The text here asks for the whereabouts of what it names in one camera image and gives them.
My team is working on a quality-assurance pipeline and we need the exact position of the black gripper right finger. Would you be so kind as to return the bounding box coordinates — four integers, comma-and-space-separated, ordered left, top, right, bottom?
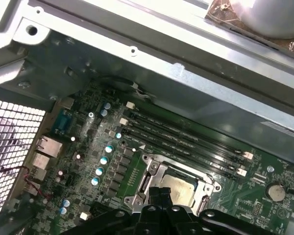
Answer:
161, 187, 292, 235

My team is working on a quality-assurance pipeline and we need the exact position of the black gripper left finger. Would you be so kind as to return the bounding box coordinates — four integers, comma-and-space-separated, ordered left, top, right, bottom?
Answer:
87, 187, 164, 235

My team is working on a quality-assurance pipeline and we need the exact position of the CPU with silver top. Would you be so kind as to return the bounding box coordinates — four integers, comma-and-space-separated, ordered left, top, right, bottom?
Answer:
161, 171, 203, 209

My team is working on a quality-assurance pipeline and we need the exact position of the metal socket cover frame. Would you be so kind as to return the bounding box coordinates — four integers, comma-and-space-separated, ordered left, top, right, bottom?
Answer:
143, 159, 215, 213

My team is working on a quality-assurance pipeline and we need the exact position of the green motherboard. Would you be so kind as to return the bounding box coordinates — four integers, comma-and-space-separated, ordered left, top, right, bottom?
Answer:
22, 80, 294, 235

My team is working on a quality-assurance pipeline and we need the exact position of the silver coin battery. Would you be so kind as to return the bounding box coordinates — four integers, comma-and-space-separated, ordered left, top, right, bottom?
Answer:
266, 182, 286, 203

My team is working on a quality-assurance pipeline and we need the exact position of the metal USB port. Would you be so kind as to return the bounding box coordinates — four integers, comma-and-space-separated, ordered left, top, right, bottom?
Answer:
31, 153, 51, 170

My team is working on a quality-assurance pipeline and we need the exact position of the metal network port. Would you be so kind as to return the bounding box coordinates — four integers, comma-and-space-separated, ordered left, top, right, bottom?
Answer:
36, 137, 63, 157

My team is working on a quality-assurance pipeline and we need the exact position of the blue serial port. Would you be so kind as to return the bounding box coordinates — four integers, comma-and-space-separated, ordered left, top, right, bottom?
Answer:
52, 110, 74, 134

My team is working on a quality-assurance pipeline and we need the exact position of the open black PC case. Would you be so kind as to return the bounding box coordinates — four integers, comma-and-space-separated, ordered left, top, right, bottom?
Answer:
0, 0, 294, 235

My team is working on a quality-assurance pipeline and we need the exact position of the thin red wire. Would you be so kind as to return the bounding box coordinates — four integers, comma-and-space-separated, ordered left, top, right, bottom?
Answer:
0, 165, 52, 199

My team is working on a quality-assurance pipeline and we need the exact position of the brown square base plate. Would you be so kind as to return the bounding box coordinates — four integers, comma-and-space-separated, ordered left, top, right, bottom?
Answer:
205, 0, 294, 58

